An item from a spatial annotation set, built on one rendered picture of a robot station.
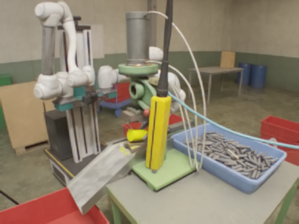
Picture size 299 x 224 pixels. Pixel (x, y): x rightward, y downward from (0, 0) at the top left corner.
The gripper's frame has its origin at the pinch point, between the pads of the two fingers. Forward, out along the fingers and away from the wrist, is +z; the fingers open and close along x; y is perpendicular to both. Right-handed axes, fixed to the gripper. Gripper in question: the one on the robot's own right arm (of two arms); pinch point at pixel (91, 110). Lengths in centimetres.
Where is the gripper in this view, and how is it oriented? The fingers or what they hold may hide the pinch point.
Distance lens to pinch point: 177.5
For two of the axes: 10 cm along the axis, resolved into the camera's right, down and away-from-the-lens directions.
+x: -6.7, 2.5, -7.0
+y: -7.4, -2.2, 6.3
